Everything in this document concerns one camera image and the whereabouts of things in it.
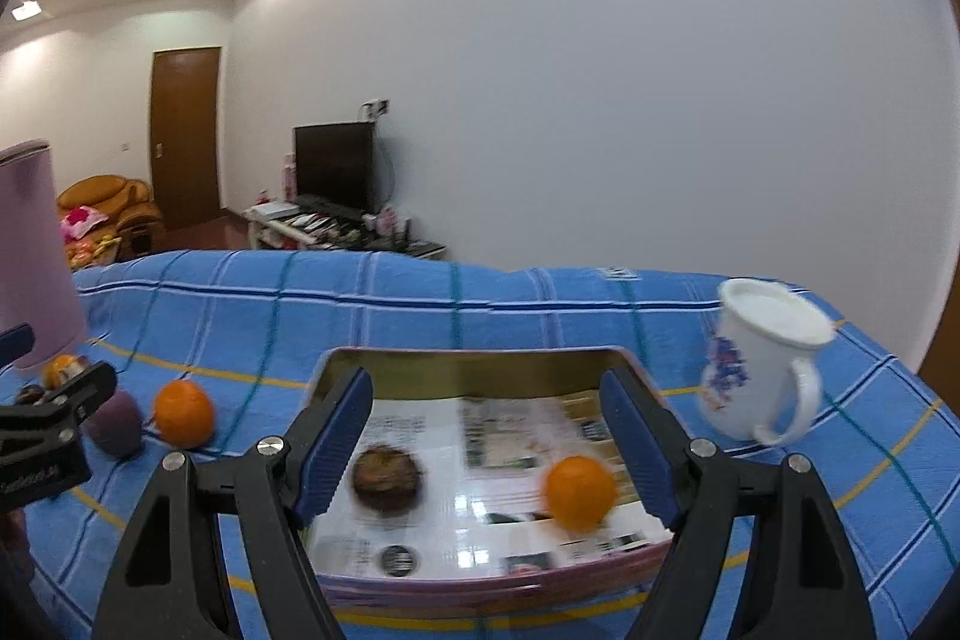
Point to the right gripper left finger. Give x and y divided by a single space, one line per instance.
168 578

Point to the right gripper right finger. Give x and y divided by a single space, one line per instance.
801 579

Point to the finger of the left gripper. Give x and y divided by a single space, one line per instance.
16 343
85 393

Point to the purple sweet potato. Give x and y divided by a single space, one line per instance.
117 427

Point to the dark brown mangosteen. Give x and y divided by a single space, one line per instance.
386 479

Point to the small orange near kettle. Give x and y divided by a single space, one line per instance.
61 369

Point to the pink electric kettle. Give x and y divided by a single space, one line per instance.
37 287

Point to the blue plaid tablecloth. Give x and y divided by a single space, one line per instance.
251 328

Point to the orange leather armchair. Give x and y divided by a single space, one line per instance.
107 219

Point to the white floral mug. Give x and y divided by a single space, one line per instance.
760 382

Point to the white tv stand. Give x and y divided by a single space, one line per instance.
284 226

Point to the pink metal tin tray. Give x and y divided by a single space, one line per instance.
512 374

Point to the brown wooden door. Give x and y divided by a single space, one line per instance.
183 135

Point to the printed paper liner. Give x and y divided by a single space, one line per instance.
480 513

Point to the black television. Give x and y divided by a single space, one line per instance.
335 163

